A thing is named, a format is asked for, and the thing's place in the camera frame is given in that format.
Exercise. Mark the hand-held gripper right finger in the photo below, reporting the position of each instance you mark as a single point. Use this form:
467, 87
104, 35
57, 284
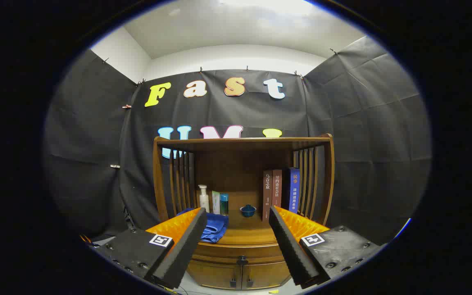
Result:
291, 250

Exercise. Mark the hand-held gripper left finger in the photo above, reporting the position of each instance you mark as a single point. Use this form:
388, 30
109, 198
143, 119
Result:
184, 254

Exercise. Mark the wooden cabinet door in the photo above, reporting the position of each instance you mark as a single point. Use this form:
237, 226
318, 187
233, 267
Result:
266, 273
215, 274

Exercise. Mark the wooden countertop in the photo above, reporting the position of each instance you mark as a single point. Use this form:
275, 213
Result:
244, 235

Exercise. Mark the brown wooden cabinet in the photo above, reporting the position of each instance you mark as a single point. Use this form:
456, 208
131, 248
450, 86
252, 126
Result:
236, 172

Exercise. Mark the blue folded towel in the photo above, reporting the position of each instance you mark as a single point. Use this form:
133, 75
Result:
215, 227

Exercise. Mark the white pump bottle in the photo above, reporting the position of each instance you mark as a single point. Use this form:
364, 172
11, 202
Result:
204, 201

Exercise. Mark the blue book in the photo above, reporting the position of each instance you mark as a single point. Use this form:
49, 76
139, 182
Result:
294, 192

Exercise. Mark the blue lidded teacup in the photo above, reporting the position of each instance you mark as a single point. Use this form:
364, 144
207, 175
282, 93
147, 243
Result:
248, 211

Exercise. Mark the dark brown book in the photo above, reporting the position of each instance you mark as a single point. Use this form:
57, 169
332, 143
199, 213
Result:
267, 196

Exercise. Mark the white and green tube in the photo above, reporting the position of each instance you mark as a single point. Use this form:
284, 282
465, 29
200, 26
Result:
216, 203

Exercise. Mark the teal glass bottle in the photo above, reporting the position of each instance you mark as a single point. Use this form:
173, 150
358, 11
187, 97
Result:
224, 205

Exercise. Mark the reddish brown book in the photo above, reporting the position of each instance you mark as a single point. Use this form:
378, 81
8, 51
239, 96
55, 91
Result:
277, 188

